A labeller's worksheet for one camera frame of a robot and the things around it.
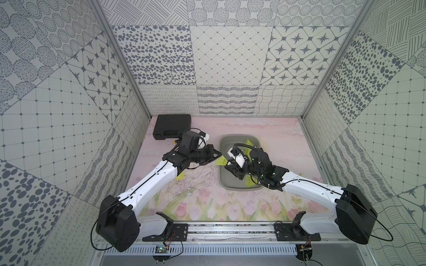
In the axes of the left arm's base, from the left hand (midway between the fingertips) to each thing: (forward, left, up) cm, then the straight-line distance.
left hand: (227, 156), depth 73 cm
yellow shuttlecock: (0, +3, -4) cm, 5 cm away
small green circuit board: (-33, +28, -25) cm, 50 cm away
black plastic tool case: (+35, +37, -18) cm, 54 cm away
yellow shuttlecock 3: (-9, -11, -7) cm, 16 cm away
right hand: (0, -1, -9) cm, 9 cm away
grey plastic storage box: (-1, -1, -24) cm, 24 cm away
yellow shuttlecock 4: (0, +26, -23) cm, 35 cm away
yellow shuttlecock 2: (+22, -14, -19) cm, 32 cm away
